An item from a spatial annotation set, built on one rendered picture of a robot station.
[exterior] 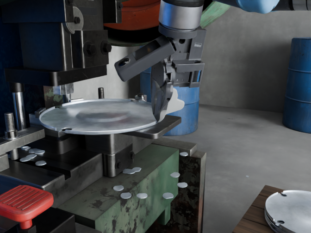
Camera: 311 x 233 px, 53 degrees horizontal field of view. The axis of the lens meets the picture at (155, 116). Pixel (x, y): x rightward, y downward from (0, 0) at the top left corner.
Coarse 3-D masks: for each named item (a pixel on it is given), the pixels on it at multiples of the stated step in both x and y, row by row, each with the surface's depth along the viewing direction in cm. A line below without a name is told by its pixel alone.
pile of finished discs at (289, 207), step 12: (276, 192) 116; (288, 192) 117; (300, 192) 117; (276, 204) 109; (288, 204) 109; (300, 204) 108; (276, 216) 102; (288, 216) 102; (300, 216) 101; (276, 228) 99; (288, 228) 96; (300, 228) 96
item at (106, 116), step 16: (48, 112) 76; (64, 112) 76; (80, 112) 74; (96, 112) 74; (112, 112) 74; (128, 112) 74; (144, 112) 76; (48, 128) 64; (64, 128) 65; (80, 128) 64; (96, 128) 64; (112, 128) 64; (128, 128) 64; (144, 128) 65
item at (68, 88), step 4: (68, 84) 77; (72, 84) 78; (56, 88) 76; (60, 88) 76; (64, 88) 76; (68, 88) 77; (72, 88) 78; (56, 92) 77; (60, 92) 76; (64, 92) 77; (68, 92) 77; (72, 92) 79
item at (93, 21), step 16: (80, 0) 68; (96, 0) 73; (80, 16) 67; (96, 16) 74; (32, 32) 68; (48, 32) 66; (64, 32) 65; (80, 32) 66; (96, 32) 70; (32, 48) 70; (48, 48) 68; (64, 48) 66; (80, 48) 67; (96, 48) 71; (32, 64) 71; (48, 64) 69; (64, 64) 67; (80, 64) 68; (96, 64) 71
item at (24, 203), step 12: (12, 192) 43; (24, 192) 44; (36, 192) 43; (48, 192) 44; (0, 204) 41; (12, 204) 41; (24, 204) 41; (36, 204) 41; (48, 204) 42; (12, 216) 39; (24, 216) 39; (24, 228) 43
